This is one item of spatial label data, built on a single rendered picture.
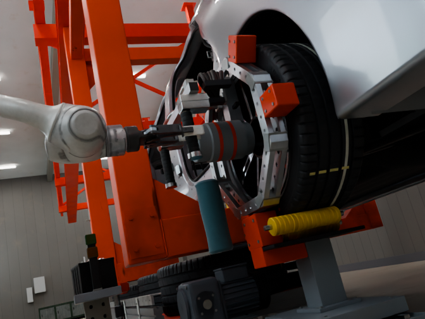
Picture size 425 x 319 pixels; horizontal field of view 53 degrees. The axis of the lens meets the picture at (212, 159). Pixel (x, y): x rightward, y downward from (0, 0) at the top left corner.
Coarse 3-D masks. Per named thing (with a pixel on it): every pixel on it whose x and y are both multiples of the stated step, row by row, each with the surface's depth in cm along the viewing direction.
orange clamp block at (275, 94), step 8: (272, 88) 120; (280, 88) 121; (288, 88) 121; (264, 96) 125; (272, 96) 121; (280, 96) 120; (288, 96) 120; (296, 96) 121; (264, 104) 125; (272, 104) 121; (280, 104) 119; (288, 104) 120; (296, 104) 121; (264, 112) 126; (272, 112) 123; (280, 112) 124; (288, 112) 126
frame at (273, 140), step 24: (240, 72) 139; (264, 72) 134; (216, 120) 175; (264, 120) 127; (264, 144) 128; (216, 168) 172; (264, 168) 130; (240, 192) 164; (264, 192) 132; (240, 216) 152
